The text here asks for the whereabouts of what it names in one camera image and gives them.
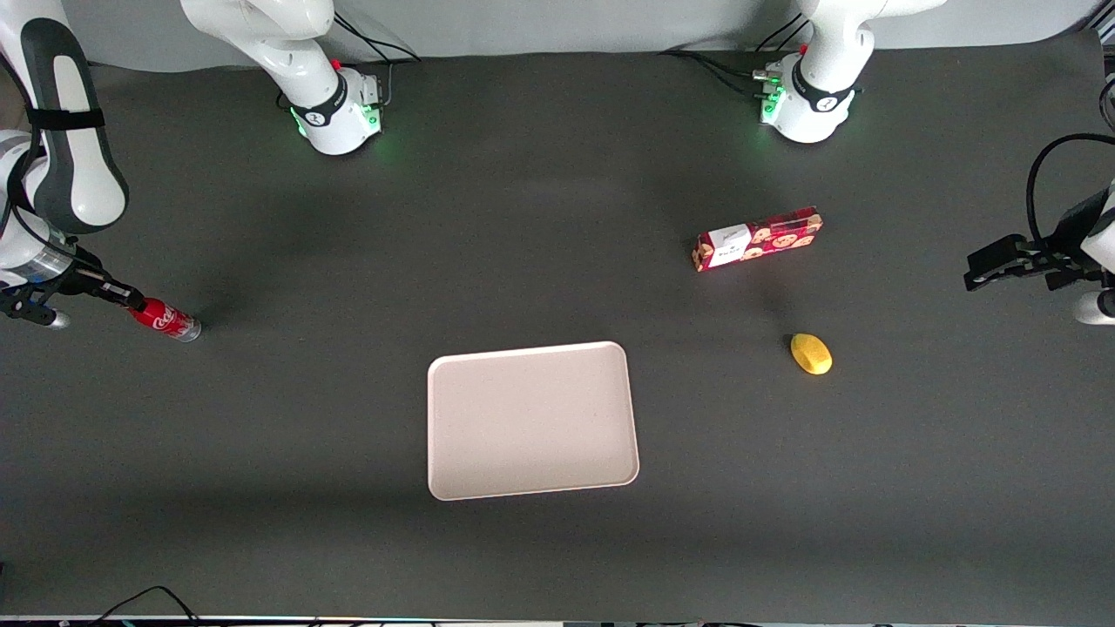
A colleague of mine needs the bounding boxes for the yellow lemon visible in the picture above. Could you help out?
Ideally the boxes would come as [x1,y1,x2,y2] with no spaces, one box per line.
[789,332,834,376]

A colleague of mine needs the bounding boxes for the beige rectangular tray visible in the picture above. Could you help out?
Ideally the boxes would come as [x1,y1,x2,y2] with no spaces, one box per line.
[426,340,641,502]

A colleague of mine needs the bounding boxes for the thin black table edge cable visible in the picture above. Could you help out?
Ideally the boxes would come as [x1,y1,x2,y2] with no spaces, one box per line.
[85,584,203,627]

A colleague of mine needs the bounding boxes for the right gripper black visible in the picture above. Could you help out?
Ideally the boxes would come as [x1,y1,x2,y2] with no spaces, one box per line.
[0,251,149,327]

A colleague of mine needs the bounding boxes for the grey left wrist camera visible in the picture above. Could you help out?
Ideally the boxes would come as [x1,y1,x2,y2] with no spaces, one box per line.
[1074,290,1115,327]

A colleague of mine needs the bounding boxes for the black left arm base cables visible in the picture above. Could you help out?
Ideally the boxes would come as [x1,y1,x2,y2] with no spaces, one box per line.
[660,10,813,98]

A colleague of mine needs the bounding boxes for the red cookie box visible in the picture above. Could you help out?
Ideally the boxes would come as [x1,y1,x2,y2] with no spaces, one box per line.
[692,206,824,273]

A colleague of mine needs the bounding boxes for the red coke bottle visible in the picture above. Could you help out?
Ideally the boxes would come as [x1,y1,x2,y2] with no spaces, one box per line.
[129,297,204,343]

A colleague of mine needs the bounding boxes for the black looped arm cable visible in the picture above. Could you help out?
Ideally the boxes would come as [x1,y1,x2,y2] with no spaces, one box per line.
[1025,132,1115,252]

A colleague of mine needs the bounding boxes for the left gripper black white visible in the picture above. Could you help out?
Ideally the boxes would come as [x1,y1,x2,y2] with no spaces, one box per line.
[963,185,1115,293]

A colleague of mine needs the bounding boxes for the black right arm base cables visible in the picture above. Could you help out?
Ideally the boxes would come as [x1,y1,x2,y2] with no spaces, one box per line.
[329,12,425,107]

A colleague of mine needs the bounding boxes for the black arm base cables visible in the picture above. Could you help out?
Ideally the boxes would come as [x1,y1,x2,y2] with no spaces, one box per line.
[329,12,425,107]
[660,10,813,98]

